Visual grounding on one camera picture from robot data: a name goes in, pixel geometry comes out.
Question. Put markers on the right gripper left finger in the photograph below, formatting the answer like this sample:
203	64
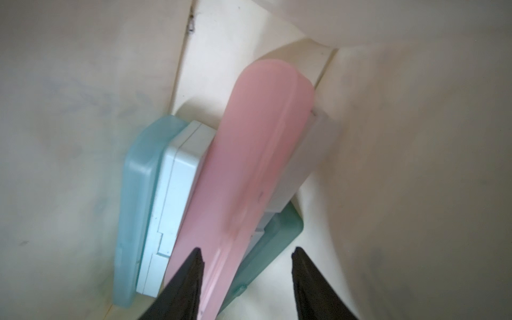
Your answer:
181	297

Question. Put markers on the cream canvas tote bag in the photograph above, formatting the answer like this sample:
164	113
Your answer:
409	217

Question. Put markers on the green pencil case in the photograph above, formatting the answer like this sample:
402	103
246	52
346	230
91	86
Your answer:
282	229

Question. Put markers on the pale blue translucent pencil case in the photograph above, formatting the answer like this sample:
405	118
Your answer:
139	179

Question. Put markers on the grey pencil case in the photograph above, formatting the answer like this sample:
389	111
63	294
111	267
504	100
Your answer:
320	133

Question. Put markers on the white pencil case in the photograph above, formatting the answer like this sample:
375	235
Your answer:
181	164

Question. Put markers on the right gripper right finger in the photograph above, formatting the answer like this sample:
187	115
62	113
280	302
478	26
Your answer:
314	297

